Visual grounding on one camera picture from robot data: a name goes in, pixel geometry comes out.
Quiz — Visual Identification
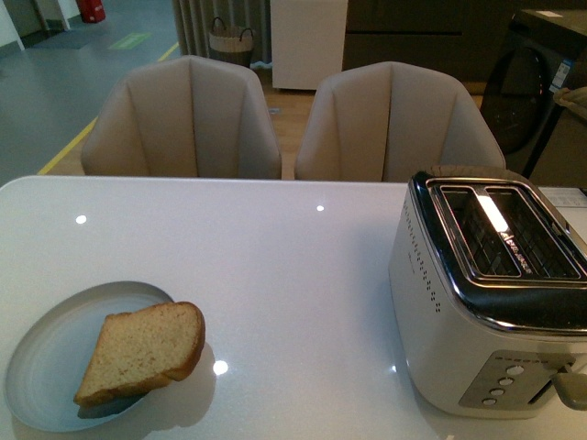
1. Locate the bread slice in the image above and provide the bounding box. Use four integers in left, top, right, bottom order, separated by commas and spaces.
73, 302, 205, 408

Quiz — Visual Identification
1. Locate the white round plate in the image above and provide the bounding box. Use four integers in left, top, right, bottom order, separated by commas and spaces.
5, 280, 172, 433

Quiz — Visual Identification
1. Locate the beige chair right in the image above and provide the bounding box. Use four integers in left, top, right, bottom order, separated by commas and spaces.
294, 61, 505, 182

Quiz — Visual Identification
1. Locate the beige chair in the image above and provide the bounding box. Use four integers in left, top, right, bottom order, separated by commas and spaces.
294, 61, 505, 182
81, 56, 282, 180

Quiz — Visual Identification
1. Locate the beige chair left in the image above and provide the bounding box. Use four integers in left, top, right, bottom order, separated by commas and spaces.
81, 56, 282, 180

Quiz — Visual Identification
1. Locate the white cabinet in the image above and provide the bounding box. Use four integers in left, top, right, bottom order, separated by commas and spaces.
270, 0, 348, 90

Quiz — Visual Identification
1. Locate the white chrome toaster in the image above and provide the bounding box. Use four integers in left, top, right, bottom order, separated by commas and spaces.
389, 171, 586, 419

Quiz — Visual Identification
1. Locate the grey curtain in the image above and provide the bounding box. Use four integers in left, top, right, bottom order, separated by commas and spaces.
172, 0, 272, 66

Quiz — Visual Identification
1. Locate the dark kitchen counter cabinet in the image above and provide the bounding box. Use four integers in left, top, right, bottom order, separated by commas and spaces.
343, 0, 586, 83

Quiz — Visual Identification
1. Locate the label card on table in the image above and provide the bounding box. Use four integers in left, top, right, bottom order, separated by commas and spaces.
540, 186, 587, 209

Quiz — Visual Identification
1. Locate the black washing machine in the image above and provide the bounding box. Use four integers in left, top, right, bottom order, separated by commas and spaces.
481, 9, 586, 158

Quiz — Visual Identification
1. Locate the woven basket with handles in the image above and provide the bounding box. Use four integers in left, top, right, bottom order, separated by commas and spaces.
208, 16, 254, 68

